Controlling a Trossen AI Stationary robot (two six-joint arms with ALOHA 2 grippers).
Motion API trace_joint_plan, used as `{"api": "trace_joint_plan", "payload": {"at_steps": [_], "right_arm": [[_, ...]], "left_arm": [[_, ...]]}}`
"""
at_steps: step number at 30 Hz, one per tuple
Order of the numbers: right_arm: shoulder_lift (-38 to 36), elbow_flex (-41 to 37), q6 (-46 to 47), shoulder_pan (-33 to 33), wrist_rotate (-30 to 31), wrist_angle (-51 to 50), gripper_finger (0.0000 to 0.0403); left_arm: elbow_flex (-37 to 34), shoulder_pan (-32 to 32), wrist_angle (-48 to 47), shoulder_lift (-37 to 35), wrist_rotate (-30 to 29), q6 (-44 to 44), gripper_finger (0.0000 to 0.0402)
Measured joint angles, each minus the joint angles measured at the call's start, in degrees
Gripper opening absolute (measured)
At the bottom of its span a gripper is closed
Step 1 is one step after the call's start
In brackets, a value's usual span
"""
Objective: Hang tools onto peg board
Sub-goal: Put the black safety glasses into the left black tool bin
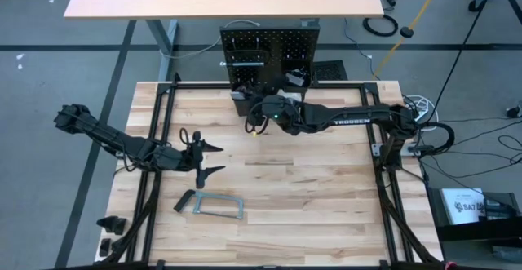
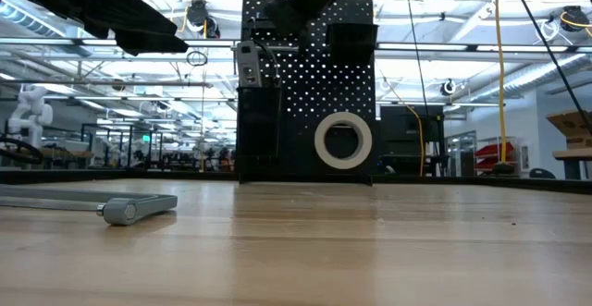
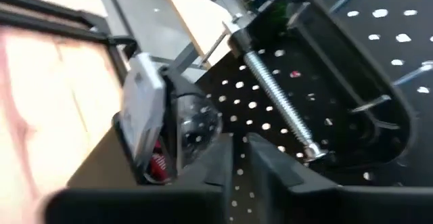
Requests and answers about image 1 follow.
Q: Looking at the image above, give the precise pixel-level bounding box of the grey floor cable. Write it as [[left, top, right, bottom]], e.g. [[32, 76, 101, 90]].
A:
[[158, 19, 262, 60]]

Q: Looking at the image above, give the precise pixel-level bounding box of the large black plastic bracket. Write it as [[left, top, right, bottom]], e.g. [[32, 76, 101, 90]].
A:
[[96, 215, 128, 236]]

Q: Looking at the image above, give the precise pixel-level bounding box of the black cable coil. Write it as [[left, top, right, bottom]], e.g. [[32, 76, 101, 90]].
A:
[[362, 14, 399, 38]]

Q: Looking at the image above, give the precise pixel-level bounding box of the black grid mat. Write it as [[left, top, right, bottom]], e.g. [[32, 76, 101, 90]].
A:
[[316, 60, 348, 82]]

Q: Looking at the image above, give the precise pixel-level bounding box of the dark grey rectangular block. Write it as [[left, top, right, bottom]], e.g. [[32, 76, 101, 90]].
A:
[[285, 72, 307, 87]]

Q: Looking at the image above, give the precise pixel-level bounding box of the tall black pegboard bin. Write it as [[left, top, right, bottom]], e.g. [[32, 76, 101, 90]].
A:
[[230, 82, 262, 117]]

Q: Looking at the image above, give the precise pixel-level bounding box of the grey hacksaw with black handle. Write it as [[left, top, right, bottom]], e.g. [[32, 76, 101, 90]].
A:
[[173, 188, 246, 221]]

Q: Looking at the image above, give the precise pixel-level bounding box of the yellow cord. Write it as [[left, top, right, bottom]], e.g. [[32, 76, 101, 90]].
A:
[[371, 0, 449, 80]]

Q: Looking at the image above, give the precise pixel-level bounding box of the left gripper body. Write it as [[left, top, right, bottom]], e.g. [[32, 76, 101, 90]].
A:
[[179, 130, 206, 189]]

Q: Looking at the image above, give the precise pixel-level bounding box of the black aluminium table frame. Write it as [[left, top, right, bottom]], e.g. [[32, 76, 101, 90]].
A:
[[95, 72, 445, 270]]

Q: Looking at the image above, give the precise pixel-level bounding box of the black perforated pegboard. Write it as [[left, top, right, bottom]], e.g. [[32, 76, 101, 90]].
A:
[[219, 24, 321, 117]]

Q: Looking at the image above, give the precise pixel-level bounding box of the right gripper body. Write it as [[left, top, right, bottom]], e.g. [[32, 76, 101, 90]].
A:
[[244, 92, 305, 136]]

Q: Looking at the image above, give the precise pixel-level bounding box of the wide black pegboard bin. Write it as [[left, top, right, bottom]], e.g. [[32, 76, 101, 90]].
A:
[[281, 59, 316, 94]]

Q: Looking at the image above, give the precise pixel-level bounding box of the black side table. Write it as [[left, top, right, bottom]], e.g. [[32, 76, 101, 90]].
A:
[[426, 186, 522, 270]]

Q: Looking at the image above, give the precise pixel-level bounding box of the white cable bundle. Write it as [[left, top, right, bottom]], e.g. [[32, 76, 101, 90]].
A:
[[401, 94, 440, 132]]

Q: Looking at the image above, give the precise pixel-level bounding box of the black taut cable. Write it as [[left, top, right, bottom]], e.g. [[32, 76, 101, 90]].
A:
[[434, 0, 502, 108]]

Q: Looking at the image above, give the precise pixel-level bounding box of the white booklet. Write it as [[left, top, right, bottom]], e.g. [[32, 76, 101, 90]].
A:
[[440, 187, 486, 225]]

